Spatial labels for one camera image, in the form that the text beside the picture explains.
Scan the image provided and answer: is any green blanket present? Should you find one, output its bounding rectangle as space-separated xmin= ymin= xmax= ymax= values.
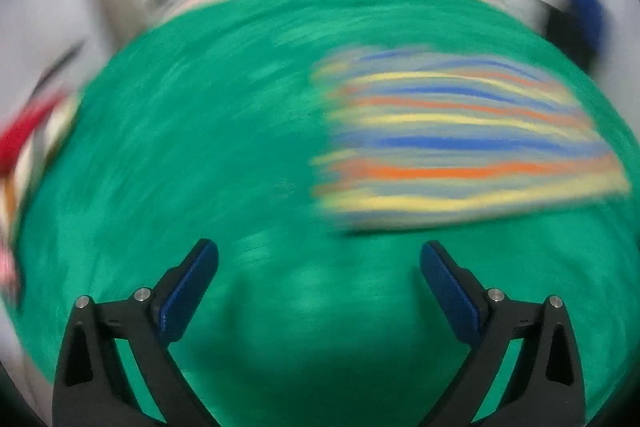
xmin=10 ymin=0 xmax=640 ymax=427

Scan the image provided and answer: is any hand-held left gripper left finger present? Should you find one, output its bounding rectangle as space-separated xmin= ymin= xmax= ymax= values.
xmin=52 ymin=238 xmax=219 ymax=427

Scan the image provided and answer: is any red and white cloth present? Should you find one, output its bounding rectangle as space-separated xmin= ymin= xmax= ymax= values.
xmin=0 ymin=89 xmax=83 ymax=303

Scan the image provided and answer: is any dark clothes pile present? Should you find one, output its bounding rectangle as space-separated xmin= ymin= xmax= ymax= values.
xmin=545 ymin=2 xmax=601 ymax=68

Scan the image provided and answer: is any blue cloth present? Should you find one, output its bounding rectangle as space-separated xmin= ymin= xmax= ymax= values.
xmin=570 ymin=0 xmax=606 ymax=58

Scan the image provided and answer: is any striped small shirt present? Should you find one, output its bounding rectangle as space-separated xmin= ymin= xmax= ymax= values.
xmin=310 ymin=47 xmax=632 ymax=233

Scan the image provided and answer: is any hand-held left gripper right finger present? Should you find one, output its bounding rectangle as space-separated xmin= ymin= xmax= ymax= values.
xmin=420 ymin=241 xmax=587 ymax=427

